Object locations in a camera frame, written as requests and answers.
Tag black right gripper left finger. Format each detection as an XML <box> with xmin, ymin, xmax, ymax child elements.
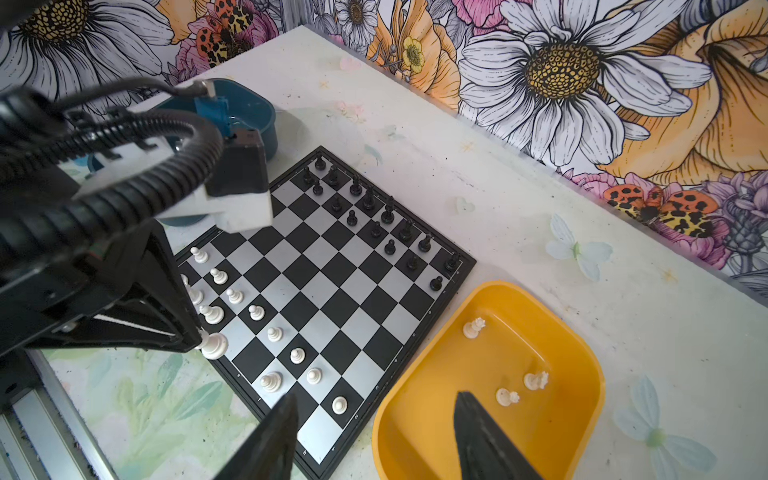
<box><xmin>214</xmin><ymin>394</ymin><xmax>299</xmax><ymax>480</ymax></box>

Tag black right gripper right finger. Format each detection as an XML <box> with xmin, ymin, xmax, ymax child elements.
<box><xmin>453</xmin><ymin>391</ymin><xmax>542</xmax><ymax>480</ymax></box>

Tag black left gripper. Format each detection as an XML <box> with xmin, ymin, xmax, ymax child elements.
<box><xmin>1</xmin><ymin>220</ymin><xmax>201</xmax><ymax>354</ymax></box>

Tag white king piece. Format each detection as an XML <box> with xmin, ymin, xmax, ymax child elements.
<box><xmin>259</xmin><ymin>371</ymin><xmax>282</xmax><ymax>393</ymax></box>

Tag yellow plastic tray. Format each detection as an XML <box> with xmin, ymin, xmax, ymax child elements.
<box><xmin>372</xmin><ymin>281</ymin><xmax>605</xmax><ymax>479</ymax></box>

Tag white queen piece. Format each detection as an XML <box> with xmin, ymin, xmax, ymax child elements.
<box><xmin>196</xmin><ymin>330</ymin><xmax>229</xmax><ymax>360</ymax></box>

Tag black and white chessboard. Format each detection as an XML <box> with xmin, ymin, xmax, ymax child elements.
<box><xmin>176</xmin><ymin>147</ymin><xmax>475</xmax><ymax>479</ymax></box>

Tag teal plastic bin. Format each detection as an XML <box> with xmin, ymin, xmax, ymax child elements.
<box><xmin>86</xmin><ymin>77</ymin><xmax>279</xmax><ymax>228</ymax></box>

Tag aluminium front rail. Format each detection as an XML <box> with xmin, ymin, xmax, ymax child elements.
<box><xmin>1</xmin><ymin>350</ymin><xmax>117</xmax><ymax>479</ymax></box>

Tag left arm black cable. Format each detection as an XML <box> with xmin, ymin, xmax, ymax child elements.
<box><xmin>0</xmin><ymin>76</ymin><xmax>224</xmax><ymax>271</ymax></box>

